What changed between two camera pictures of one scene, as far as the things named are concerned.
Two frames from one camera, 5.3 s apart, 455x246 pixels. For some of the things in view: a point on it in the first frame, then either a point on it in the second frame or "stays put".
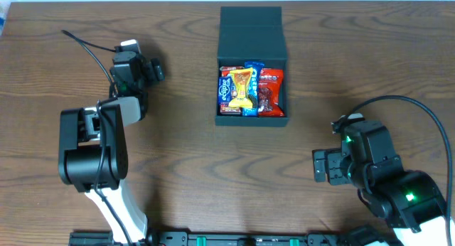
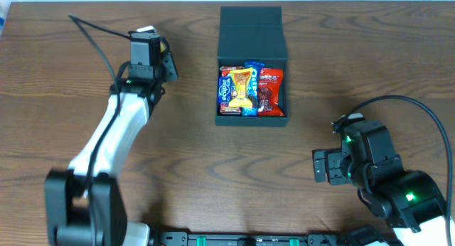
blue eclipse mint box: [225, 88] stays put
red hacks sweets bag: [271, 92] stays put
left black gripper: [156, 70] -> [170, 65]
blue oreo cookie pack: [253, 89] stays put
